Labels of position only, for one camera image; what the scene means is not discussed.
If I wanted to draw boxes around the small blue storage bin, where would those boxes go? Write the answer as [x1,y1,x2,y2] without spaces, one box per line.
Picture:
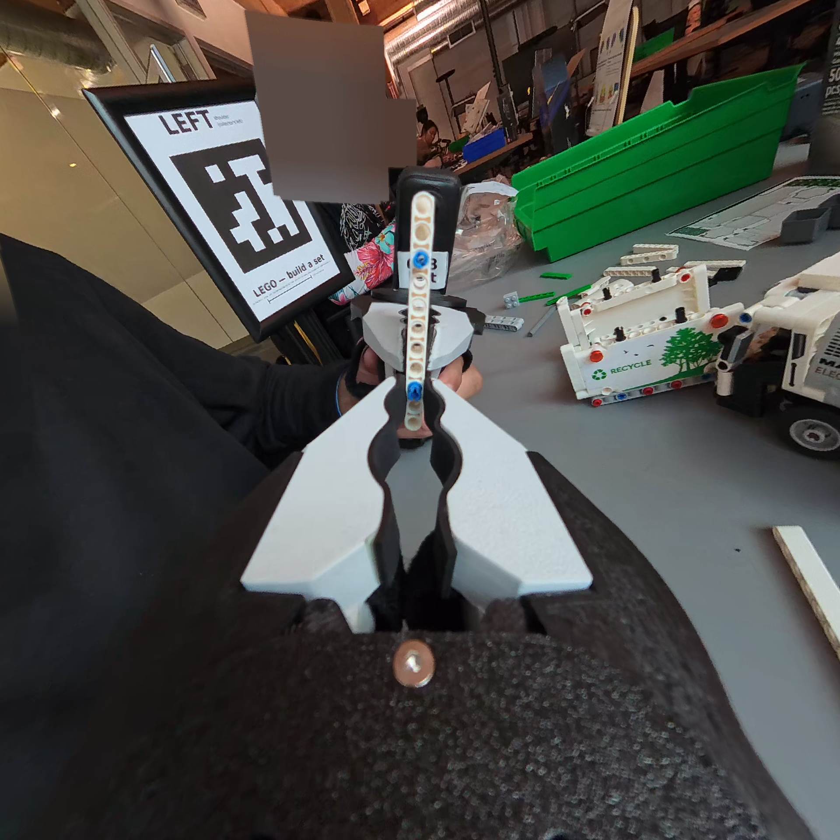
[462,128,508,162]

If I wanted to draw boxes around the sticker sheet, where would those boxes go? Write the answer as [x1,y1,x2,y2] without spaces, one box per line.
[666,176,840,252]

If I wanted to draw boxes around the white lego truck container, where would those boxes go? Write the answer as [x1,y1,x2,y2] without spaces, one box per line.
[556,264,731,409]

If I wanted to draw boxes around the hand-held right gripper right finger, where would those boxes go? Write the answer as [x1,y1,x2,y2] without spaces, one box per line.
[415,379,595,631]

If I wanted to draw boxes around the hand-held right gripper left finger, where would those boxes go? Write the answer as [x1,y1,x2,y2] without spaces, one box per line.
[241,377,414,632]

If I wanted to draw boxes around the white green lego truck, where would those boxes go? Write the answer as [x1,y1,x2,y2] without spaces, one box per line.
[714,252,840,462]

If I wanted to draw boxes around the clear plastic bag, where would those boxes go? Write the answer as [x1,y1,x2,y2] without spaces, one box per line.
[453,180,526,281]

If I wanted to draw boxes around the floral printed cloth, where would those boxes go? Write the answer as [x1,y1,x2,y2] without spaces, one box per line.
[328,200,402,307]

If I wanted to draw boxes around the person's left forearm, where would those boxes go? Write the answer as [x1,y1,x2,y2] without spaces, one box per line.
[164,327,350,462]

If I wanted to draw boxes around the black floor lamp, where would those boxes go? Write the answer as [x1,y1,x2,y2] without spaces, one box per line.
[436,69,460,139]

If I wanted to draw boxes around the white curved banner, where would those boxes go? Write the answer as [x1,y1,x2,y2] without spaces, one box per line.
[594,0,641,135]

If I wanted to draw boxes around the green plastic bin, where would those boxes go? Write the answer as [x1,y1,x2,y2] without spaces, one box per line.
[512,62,807,263]

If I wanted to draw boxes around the black framed marker sign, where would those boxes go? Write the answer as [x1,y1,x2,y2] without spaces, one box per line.
[84,79,357,343]

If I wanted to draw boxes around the person's left hand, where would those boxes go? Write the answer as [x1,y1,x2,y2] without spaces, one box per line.
[338,343,484,450]

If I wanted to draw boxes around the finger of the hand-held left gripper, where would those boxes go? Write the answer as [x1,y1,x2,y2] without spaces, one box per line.
[425,308,476,380]
[362,303,412,382]

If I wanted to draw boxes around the white lego beam blue pins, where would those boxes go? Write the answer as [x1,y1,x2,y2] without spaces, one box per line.
[403,190,438,432]

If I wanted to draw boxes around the long white lego beam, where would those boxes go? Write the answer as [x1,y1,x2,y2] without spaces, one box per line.
[773,525,840,662]

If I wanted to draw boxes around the lego set box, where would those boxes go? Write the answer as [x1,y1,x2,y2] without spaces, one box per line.
[823,0,840,101]

